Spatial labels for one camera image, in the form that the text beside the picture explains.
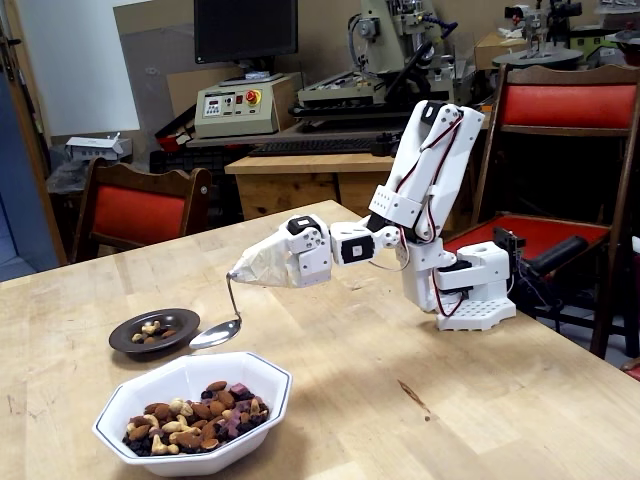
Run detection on white octagonal bowl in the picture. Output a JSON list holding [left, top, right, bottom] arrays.
[[92, 351, 293, 477]]

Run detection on bent metal spoon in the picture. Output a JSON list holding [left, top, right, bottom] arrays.
[[188, 272, 243, 350]]

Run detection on black plastic crate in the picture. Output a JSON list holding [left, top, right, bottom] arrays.
[[148, 147, 246, 176]]

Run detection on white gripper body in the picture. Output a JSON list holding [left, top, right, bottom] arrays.
[[287, 215, 332, 289]]

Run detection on nut and fruit mix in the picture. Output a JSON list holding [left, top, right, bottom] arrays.
[[122, 380, 271, 457]]

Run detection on black keyboard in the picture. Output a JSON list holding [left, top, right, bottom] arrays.
[[248, 137, 381, 158]]

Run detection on small brown cardboard sheet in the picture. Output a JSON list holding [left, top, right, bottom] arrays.
[[165, 64, 251, 121]]

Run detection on white paper model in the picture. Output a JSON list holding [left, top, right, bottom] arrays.
[[64, 132, 134, 164]]

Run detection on scooped nut portion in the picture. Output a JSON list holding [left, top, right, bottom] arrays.
[[130, 319, 179, 345]]

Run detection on black computer monitor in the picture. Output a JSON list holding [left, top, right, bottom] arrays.
[[193, 0, 300, 84]]

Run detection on brown cardboard box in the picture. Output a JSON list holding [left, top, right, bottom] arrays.
[[473, 32, 531, 71]]

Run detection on tall wooden chair red cushions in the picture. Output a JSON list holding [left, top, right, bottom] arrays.
[[439, 62, 640, 361]]

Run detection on black round platform device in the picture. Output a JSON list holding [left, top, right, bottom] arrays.
[[492, 0, 586, 71]]

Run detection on white moving gripper finger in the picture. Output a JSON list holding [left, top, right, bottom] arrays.
[[287, 228, 329, 255]]

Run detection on wooden workbench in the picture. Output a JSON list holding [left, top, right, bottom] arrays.
[[224, 139, 484, 234]]

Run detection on black circuit board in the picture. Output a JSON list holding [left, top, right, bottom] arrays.
[[492, 225, 527, 261]]

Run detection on black red tool case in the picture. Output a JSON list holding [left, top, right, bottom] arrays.
[[154, 104, 199, 151]]

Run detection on white board panel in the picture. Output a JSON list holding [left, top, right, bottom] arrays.
[[17, 0, 141, 137]]

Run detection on green box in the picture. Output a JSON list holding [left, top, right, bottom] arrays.
[[569, 27, 626, 51]]

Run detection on grey plastic wrap bundle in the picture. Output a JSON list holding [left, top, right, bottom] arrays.
[[47, 159, 91, 194]]

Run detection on metal door handle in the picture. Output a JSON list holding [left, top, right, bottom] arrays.
[[0, 29, 24, 84]]

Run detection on black cylindrical handle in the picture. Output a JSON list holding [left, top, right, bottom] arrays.
[[529, 235, 590, 279]]

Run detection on purple cable bundle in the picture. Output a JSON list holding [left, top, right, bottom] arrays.
[[514, 259, 564, 331]]

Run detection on beige masking tape wrap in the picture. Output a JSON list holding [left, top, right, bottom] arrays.
[[227, 230, 301, 289]]

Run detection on beige milling machine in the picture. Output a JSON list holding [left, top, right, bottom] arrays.
[[289, 0, 481, 134]]

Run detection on small dark metal dish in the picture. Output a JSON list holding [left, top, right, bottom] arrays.
[[108, 308, 202, 354]]

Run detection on large cardboard panel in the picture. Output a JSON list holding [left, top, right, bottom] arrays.
[[112, 0, 197, 151]]

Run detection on beige control box red button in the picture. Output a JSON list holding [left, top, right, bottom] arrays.
[[193, 74, 296, 140]]

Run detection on low wooden chair red back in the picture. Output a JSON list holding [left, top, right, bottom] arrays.
[[69, 156, 214, 264]]

